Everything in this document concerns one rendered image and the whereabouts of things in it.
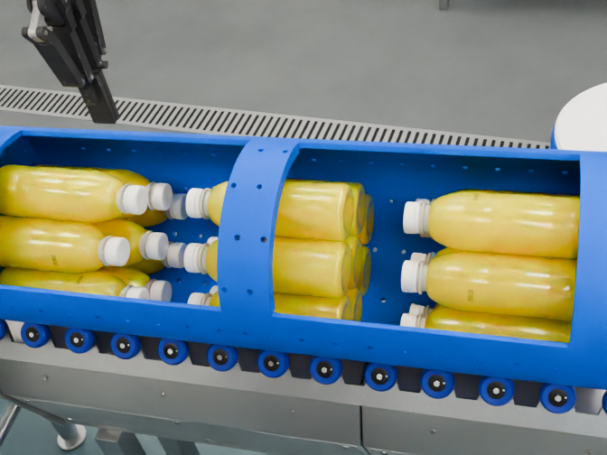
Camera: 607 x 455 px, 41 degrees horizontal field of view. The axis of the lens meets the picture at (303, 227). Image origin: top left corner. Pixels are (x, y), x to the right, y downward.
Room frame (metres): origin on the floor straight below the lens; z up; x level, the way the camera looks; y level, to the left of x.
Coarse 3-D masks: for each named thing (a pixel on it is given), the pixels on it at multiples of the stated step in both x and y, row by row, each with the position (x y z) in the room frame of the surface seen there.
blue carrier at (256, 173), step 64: (0, 128) 0.97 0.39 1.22; (64, 128) 0.95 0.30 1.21; (256, 192) 0.71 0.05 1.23; (384, 192) 0.83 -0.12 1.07; (448, 192) 0.80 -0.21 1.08; (576, 192) 0.74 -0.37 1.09; (256, 256) 0.65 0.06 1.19; (384, 256) 0.79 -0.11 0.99; (64, 320) 0.73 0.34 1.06; (128, 320) 0.69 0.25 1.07; (192, 320) 0.65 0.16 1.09; (256, 320) 0.62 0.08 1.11; (320, 320) 0.59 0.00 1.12; (384, 320) 0.70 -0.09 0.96; (576, 320) 0.50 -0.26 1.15; (576, 384) 0.49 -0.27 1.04
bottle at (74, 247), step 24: (0, 216) 0.87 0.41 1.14; (0, 240) 0.82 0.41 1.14; (24, 240) 0.81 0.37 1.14; (48, 240) 0.80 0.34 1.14; (72, 240) 0.79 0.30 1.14; (96, 240) 0.79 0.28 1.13; (0, 264) 0.81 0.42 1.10; (24, 264) 0.80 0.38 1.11; (48, 264) 0.78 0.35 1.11; (72, 264) 0.77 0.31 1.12; (96, 264) 0.77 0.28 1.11
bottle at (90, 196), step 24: (0, 168) 0.90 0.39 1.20; (24, 168) 0.89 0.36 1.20; (48, 168) 0.89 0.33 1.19; (0, 192) 0.87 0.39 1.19; (24, 192) 0.85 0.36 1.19; (48, 192) 0.84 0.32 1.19; (72, 192) 0.83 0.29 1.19; (96, 192) 0.82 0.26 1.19; (120, 192) 0.82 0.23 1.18; (24, 216) 0.86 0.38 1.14; (48, 216) 0.84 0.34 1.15; (72, 216) 0.82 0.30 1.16; (96, 216) 0.81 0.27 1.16
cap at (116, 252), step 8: (112, 240) 0.79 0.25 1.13; (120, 240) 0.78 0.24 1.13; (112, 248) 0.77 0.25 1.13; (120, 248) 0.78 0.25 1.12; (128, 248) 0.79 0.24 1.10; (112, 256) 0.77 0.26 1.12; (120, 256) 0.77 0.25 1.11; (128, 256) 0.79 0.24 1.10; (112, 264) 0.77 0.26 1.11; (120, 264) 0.77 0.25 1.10
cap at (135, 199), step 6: (132, 186) 0.83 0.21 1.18; (138, 186) 0.83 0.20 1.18; (126, 192) 0.82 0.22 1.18; (132, 192) 0.82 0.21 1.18; (138, 192) 0.82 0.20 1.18; (144, 192) 0.83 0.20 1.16; (126, 198) 0.81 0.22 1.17; (132, 198) 0.81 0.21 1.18; (138, 198) 0.82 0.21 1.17; (144, 198) 0.83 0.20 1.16; (126, 204) 0.81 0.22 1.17; (132, 204) 0.81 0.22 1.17; (138, 204) 0.81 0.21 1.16; (144, 204) 0.82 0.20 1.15; (126, 210) 0.81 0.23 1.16; (132, 210) 0.80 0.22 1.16; (138, 210) 0.80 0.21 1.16; (144, 210) 0.82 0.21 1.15
